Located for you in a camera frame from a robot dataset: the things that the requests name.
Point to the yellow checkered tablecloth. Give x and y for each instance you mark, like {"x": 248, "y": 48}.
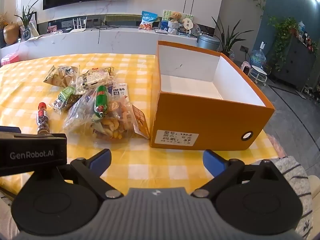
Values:
{"x": 155, "y": 165}

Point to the pink storage box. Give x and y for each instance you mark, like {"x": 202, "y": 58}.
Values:
{"x": 10, "y": 60}

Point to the blue water jug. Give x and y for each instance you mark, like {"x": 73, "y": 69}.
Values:
{"x": 258, "y": 56}

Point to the white marble tv console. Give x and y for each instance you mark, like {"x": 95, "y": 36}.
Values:
{"x": 112, "y": 41}

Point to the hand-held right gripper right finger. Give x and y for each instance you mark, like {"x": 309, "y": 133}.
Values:
{"x": 213, "y": 162}

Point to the brown vase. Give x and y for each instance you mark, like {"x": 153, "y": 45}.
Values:
{"x": 11, "y": 33}

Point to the tall leafy potted plant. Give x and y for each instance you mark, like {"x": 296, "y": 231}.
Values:
{"x": 228, "y": 40}

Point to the white round stool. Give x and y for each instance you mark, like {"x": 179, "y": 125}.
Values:
{"x": 258, "y": 73}

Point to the green picture card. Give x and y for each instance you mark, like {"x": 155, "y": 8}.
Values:
{"x": 165, "y": 17}

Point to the blue-grey trash can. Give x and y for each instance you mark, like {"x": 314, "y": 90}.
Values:
{"x": 207, "y": 43}

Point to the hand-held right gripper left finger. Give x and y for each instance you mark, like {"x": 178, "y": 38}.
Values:
{"x": 101, "y": 159}

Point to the blue snack bag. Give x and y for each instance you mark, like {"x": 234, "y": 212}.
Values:
{"x": 148, "y": 21}

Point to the small white heater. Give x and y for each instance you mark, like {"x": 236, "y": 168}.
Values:
{"x": 245, "y": 68}

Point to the grey patterned cloth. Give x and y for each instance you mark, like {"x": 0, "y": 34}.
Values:
{"x": 292, "y": 180}

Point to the white router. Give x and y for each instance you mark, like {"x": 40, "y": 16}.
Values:
{"x": 78, "y": 28}

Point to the white spicy strip packet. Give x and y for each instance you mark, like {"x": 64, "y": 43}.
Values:
{"x": 121, "y": 92}

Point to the green sausage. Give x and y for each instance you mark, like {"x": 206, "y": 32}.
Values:
{"x": 101, "y": 101}

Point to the checkered print snack packet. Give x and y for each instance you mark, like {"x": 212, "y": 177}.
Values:
{"x": 96, "y": 78}

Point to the green snack packet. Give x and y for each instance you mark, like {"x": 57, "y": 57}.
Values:
{"x": 65, "y": 97}

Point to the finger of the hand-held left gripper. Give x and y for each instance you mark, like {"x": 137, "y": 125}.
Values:
{"x": 10, "y": 129}

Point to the grey cabinet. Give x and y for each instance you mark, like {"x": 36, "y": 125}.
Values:
{"x": 296, "y": 65}

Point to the trailing ivy plant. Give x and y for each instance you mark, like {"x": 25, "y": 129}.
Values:
{"x": 281, "y": 37}

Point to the plant in glass vase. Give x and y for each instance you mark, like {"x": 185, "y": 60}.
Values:
{"x": 26, "y": 22}

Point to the teddy bear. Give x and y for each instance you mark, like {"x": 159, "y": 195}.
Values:
{"x": 175, "y": 21}

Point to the dried flowers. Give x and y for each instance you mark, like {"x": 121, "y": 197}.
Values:
{"x": 3, "y": 20}

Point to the round paper fan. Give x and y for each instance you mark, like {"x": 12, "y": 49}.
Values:
{"x": 190, "y": 23}

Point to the clear biscuit packet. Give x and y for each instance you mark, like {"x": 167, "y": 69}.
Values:
{"x": 61, "y": 76}

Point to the orange snack packet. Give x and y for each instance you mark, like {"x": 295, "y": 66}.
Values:
{"x": 141, "y": 122}

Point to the small cola bottle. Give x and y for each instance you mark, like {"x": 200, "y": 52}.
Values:
{"x": 43, "y": 120}

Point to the orange cardboard box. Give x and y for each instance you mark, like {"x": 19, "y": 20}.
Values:
{"x": 207, "y": 120}

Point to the clear mixed snack bag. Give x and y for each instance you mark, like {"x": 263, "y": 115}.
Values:
{"x": 110, "y": 127}

